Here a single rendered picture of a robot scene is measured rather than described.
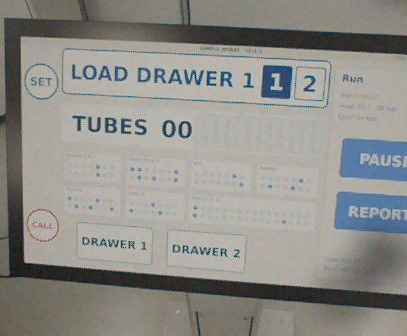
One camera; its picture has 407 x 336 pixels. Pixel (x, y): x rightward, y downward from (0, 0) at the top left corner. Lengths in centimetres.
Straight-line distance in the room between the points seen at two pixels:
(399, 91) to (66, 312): 140
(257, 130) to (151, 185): 14
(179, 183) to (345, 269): 22
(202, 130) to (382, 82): 20
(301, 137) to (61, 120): 27
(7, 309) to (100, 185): 127
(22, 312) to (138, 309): 42
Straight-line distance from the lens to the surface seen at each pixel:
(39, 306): 167
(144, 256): 49
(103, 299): 160
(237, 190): 45
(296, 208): 45
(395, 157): 47
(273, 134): 44
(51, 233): 52
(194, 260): 47
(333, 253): 48
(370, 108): 46
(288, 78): 44
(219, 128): 44
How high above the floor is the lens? 141
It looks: 48 degrees down
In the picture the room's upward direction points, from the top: straight up
